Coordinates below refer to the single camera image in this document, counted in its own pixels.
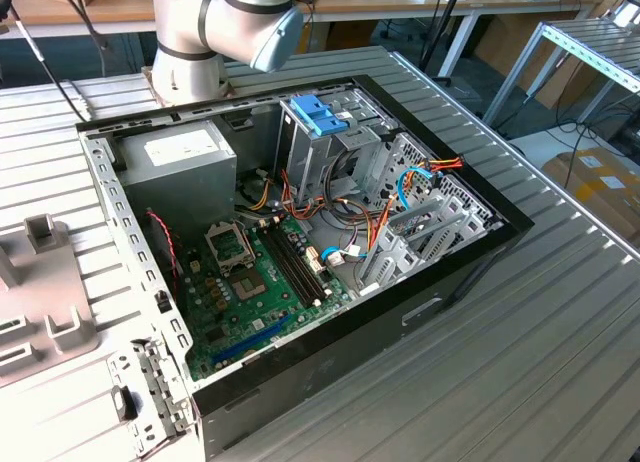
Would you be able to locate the black RAM slot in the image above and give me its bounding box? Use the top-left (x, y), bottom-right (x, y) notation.
top-left (277, 215), bottom-right (337, 296)
top-left (270, 217), bottom-right (332, 299)
top-left (264, 219), bottom-right (325, 305)
top-left (258, 221), bottom-right (320, 308)

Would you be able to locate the orange red power wire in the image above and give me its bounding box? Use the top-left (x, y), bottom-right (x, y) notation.
top-left (367, 155), bottom-right (465, 256)

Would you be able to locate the long blue SATA wire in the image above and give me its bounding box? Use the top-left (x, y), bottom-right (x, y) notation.
top-left (396, 165), bottom-right (435, 214)

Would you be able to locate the thin black cable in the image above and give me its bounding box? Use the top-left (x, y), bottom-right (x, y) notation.
top-left (52, 0), bottom-right (110, 79)

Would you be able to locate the blue wire with white plug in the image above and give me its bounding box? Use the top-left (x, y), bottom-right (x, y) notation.
top-left (319, 245), bottom-right (362, 269)

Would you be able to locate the black cable with silver plug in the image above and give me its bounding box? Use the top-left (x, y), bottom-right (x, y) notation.
top-left (0, 1), bottom-right (96, 124)

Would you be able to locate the aluminium slat table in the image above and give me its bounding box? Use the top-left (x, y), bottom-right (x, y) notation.
top-left (482, 19), bottom-right (640, 128)

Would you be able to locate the metal disk bay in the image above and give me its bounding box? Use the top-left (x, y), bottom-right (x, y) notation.
top-left (357, 189), bottom-right (504, 297)

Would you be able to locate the blue plastic drive latch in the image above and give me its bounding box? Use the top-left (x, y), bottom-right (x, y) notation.
top-left (288, 95), bottom-right (351, 138)

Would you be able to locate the large brown cardboard sheet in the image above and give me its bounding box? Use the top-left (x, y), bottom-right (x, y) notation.
top-left (472, 16), bottom-right (604, 111)

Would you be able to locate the grey parts rack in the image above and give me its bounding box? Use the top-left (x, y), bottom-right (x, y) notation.
top-left (0, 213), bottom-right (100, 389)

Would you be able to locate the green motherboard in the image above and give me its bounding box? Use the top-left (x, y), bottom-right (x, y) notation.
top-left (182, 214), bottom-right (359, 383)

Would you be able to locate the labelled cardboard box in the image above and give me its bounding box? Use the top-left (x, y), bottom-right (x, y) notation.
top-left (542, 149), bottom-right (640, 243)

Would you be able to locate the CPU socket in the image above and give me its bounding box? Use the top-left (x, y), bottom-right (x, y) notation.
top-left (227, 265), bottom-right (269, 304)

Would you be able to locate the black tripod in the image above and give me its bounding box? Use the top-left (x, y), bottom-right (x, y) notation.
top-left (419, 0), bottom-right (469, 81)

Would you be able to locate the orange black wire bundle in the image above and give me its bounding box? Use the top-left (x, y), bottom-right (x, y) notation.
top-left (279, 169), bottom-right (374, 233)

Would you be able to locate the open black PC case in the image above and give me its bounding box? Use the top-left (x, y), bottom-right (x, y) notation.
top-left (74, 74), bottom-right (535, 462)

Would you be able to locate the grey power supply unit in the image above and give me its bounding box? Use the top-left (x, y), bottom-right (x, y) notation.
top-left (115, 119), bottom-right (239, 241)

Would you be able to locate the metal socket cover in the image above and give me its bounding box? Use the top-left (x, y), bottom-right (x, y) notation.
top-left (203, 220), bottom-right (255, 277)

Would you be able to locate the yellow orange wire bundle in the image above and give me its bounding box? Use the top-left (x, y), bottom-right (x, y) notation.
top-left (247, 174), bottom-right (276, 212)

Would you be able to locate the metal optical drive cage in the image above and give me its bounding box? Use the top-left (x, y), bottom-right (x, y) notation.
top-left (273, 87), bottom-right (396, 208)

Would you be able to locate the blue expansion slot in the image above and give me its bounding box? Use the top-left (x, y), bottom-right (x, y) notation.
top-left (209, 315), bottom-right (291, 369)

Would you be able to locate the red black fan wire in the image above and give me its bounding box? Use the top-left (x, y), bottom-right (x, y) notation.
top-left (146, 209), bottom-right (180, 283)

